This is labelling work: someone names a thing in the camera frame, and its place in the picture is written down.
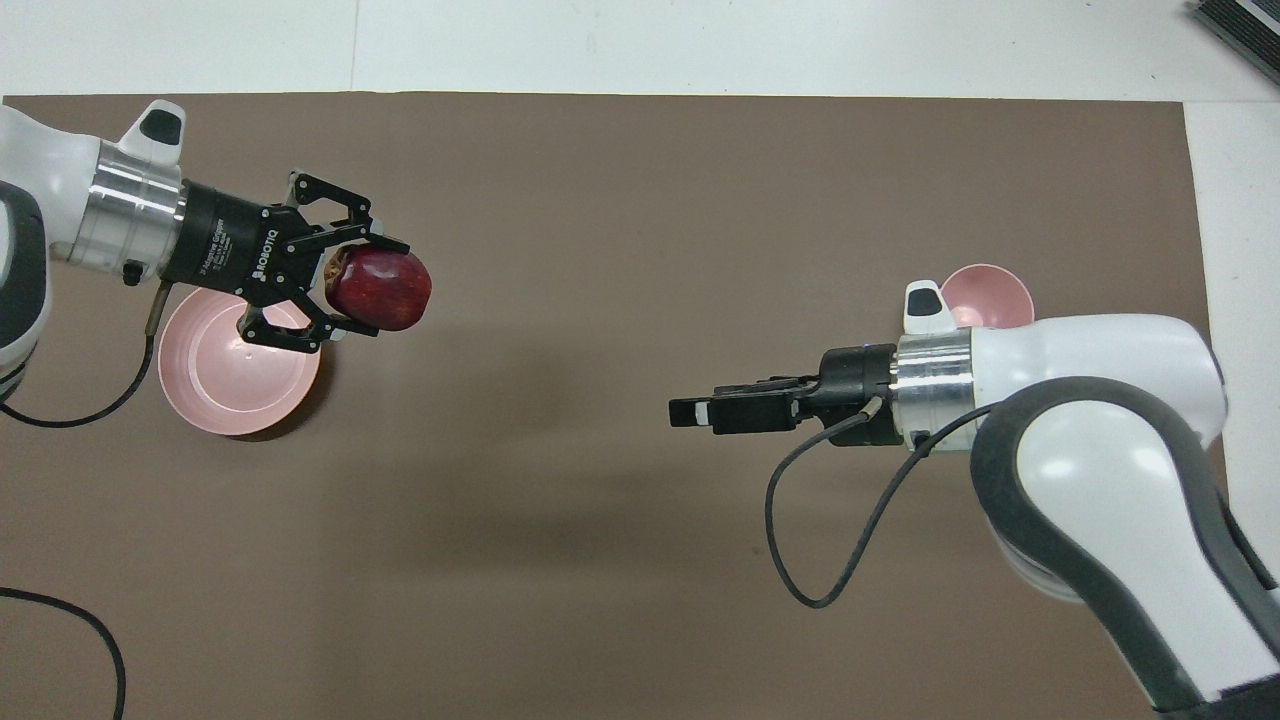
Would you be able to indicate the red apple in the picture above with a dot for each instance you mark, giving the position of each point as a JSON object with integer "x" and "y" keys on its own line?
{"x": 385, "y": 290}

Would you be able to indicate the pink bowl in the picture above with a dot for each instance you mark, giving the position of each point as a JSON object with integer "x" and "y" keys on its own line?
{"x": 985, "y": 295}

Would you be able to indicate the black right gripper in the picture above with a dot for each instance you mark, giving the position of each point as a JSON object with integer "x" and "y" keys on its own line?
{"x": 855, "y": 390}

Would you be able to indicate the brown table mat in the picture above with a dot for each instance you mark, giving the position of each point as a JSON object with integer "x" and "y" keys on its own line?
{"x": 600, "y": 250}

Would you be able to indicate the pink plate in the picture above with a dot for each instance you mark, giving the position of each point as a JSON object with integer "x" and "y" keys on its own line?
{"x": 240, "y": 390}

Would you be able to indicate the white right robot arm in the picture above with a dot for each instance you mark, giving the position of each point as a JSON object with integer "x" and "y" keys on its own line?
{"x": 1100, "y": 360}

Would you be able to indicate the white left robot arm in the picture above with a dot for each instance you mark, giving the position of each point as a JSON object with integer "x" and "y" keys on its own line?
{"x": 40, "y": 150}

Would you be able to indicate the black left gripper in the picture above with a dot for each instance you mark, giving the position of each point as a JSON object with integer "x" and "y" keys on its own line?
{"x": 230, "y": 245}

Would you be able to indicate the dark slatted panel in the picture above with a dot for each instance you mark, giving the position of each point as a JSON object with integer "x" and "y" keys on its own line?
{"x": 1245, "y": 25}

